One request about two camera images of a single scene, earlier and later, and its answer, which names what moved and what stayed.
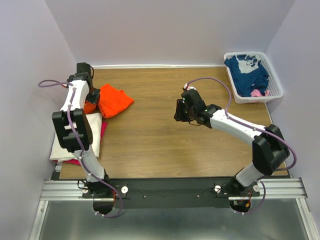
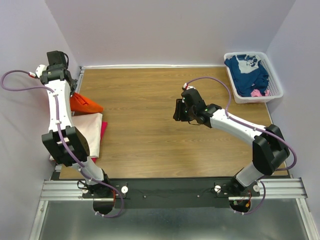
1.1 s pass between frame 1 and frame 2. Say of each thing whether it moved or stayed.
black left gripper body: moved
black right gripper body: stayed
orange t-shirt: moved
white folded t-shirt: stayed
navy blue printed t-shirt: stayed
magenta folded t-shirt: stayed
